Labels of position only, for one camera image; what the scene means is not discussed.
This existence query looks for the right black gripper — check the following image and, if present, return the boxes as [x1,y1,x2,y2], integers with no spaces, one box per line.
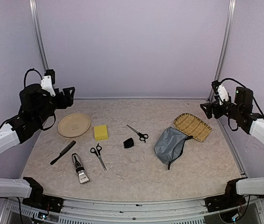
[201,95,243,120]

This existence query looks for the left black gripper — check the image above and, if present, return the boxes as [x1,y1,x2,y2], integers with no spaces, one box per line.
[34,86,75,126]

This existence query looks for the grey zip pouch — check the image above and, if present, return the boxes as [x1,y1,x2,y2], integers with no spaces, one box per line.
[154,126,193,170]

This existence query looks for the black scissors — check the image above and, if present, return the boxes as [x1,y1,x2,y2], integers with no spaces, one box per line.
[127,125,149,142]
[90,143,107,171]

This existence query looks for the silver black hair clipper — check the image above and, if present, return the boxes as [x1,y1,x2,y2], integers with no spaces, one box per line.
[71,153,90,184]

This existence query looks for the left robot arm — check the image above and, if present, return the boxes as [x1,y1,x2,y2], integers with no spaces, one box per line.
[0,70,75,208]

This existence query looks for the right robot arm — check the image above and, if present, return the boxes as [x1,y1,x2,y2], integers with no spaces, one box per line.
[200,80,264,207]

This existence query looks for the woven bamboo tray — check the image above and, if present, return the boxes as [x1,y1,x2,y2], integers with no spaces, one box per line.
[173,113,212,142]

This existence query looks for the beige round plate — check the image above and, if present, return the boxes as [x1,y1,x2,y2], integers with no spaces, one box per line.
[57,113,91,138]

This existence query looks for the yellow sponge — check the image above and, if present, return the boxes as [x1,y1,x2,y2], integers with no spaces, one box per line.
[93,125,108,141]

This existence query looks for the black comb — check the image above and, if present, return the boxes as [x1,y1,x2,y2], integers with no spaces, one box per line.
[50,140,76,165]

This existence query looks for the black clipper guard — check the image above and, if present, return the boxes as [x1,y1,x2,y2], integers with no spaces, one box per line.
[123,138,135,148]

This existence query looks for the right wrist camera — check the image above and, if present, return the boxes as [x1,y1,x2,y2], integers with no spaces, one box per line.
[212,80,229,105]

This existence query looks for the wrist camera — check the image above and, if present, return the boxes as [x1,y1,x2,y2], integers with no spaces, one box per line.
[41,69,56,97]
[212,80,229,105]

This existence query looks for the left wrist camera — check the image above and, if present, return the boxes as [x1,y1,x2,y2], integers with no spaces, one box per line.
[41,69,56,97]

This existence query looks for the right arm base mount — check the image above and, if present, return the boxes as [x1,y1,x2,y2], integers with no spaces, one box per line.
[205,178,246,212]

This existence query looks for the left aluminium frame post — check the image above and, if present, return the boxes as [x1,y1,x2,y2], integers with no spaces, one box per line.
[29,0,49,70]

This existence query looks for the aluminium frame post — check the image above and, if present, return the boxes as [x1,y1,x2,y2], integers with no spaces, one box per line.
[29,0,49,70]
[207,0,236,101]

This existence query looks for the aluminium front rail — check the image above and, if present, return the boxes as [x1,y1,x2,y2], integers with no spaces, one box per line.
[0,196,264,224]

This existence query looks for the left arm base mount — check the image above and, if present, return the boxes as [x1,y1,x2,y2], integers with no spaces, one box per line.
[22,177,64,213]

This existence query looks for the right aluminium frame post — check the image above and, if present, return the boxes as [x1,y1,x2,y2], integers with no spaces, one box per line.
[207,0,236,101]

